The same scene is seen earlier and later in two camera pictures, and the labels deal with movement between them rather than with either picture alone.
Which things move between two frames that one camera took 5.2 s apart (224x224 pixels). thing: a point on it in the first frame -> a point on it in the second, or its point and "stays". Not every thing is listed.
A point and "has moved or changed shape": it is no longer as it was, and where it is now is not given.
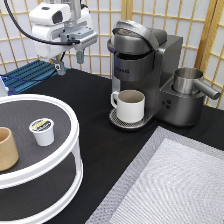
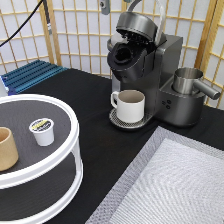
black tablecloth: [107, 149] stays
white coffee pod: [43, 130] stays
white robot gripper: [56, 22] -> [105, 6]
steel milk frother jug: [185, 81] stays
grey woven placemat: [169, 179] stays
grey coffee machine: [146, 60] has moved or changed shape
